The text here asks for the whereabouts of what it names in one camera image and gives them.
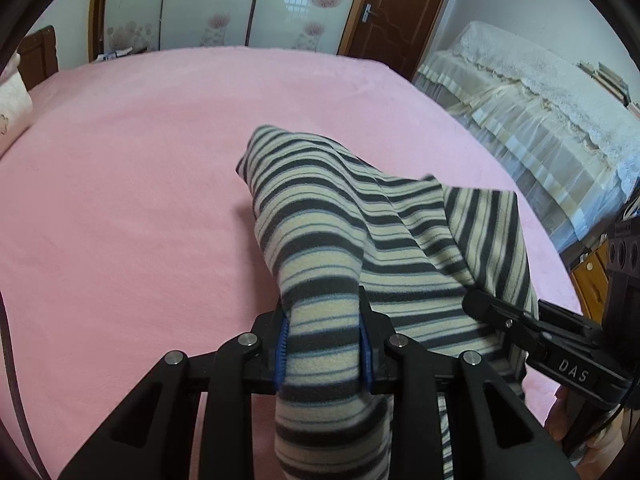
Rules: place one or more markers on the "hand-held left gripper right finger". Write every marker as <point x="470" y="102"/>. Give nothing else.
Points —
<point x="365" y="360"/>

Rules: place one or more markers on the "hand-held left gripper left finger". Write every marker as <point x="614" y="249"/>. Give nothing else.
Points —
<point x="282" y="355"/>

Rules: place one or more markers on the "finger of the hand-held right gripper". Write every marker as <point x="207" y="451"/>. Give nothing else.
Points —
<point x="565" y="321"/>
<point x="492" y="310"/>

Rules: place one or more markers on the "black white striped shirt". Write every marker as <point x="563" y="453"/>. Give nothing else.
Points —
<point x="310" y="200"/>

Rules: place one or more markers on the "person's right hand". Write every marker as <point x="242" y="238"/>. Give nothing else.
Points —
<point x="555" y="417"/>

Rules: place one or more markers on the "wooden dresser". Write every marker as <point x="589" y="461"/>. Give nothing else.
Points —
<point x="590" y="275"/>

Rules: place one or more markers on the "furniture under white lace cover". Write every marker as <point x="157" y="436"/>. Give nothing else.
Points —
<point x="525" y="110"/>

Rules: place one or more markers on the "pink bed sheet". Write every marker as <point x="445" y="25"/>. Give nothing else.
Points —
<point x="125" y="185"/>

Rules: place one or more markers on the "stack of books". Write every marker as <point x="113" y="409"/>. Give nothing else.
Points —
<point x="607" y="80"/>

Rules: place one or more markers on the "brown wooden door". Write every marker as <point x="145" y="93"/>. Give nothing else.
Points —
<point x="400" y="15"/>

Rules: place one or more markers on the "floral sliding wardrobe doors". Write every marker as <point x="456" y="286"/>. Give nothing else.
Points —
<point x="200" y="5"/>

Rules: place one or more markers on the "cream cartoon pillow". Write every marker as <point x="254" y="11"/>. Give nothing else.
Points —
<point x="12" y="110"/>

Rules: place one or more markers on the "dark wooden headboard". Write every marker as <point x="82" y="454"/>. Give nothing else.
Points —
<point x="40" y="60"/>

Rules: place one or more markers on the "pink frilled folded blanket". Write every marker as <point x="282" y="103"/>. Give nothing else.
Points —
<point x="9" y="67"/>

